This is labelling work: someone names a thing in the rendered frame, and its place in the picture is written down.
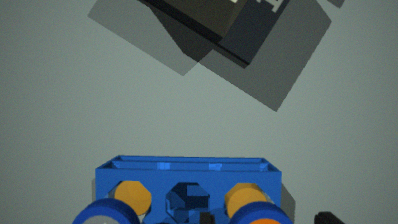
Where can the blue tube rack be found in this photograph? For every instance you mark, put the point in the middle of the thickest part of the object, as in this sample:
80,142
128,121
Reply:
175,198

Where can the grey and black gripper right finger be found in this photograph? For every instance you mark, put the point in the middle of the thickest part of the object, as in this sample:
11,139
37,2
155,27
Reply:
326,218

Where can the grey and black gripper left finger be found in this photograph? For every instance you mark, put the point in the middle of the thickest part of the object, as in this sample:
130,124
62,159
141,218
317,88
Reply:
206,218

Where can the grey bench mat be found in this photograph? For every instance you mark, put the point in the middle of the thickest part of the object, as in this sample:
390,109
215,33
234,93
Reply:
83,81

